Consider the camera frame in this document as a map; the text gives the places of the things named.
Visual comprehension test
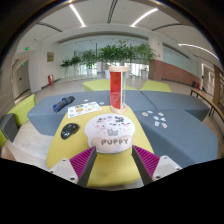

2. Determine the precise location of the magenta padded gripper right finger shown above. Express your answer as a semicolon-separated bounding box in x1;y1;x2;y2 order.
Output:
132;145;181;185

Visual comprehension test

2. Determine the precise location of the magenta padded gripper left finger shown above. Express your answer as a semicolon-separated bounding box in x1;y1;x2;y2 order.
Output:
50;147;97;187

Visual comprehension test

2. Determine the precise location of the black computer mouse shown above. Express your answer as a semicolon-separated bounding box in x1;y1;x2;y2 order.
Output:
61;123;79;140

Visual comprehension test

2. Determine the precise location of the round puppy mouse pad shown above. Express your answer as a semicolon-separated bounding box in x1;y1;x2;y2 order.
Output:
84;113;135;154

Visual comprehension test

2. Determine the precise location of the yellow-green ottoman seat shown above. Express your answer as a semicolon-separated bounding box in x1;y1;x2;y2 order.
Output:
46;106;153;187

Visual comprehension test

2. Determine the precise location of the grey right ottoman seat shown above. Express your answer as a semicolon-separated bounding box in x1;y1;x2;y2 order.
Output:
135;91;218;168

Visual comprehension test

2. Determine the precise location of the grey ottoman seat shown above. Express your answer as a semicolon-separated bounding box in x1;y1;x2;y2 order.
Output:
27;90;148;136
135;91;218;168

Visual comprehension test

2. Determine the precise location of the white sticker sheet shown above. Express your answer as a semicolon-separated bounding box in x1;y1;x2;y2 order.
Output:
68;102;101;118

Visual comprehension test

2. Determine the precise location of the grey left ottoman seat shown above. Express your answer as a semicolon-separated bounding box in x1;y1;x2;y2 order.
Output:
27;90;148;136

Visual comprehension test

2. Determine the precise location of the folded dark blue umbrella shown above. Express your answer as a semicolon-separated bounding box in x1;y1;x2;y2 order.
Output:
53;96;75;112

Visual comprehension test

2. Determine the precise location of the lime green far ottoman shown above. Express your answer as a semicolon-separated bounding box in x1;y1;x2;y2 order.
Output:
82;78;173;93

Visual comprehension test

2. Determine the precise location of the lime green bench left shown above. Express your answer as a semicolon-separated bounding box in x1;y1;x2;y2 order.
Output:
0;94;35;147

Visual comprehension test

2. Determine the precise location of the red fire extinguisher box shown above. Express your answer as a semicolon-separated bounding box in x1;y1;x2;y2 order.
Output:
48;75;54;85

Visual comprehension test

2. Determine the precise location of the potted green plants row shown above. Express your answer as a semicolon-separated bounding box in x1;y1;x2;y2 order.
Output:
60;40;156;70

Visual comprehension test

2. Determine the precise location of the wooden bench with black frame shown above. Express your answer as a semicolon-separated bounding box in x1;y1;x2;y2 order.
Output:
190;89;224;123

